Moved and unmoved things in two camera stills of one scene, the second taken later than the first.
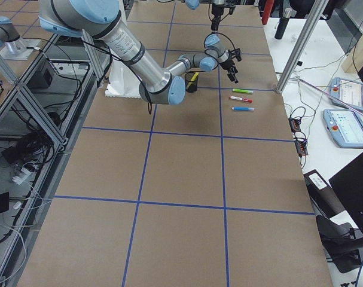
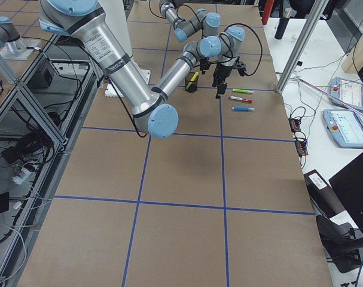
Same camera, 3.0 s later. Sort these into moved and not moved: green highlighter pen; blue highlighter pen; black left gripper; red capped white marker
Moved: black left gripper
Not moved: green highlighter pen; red capped white marker; blue highlighter pen
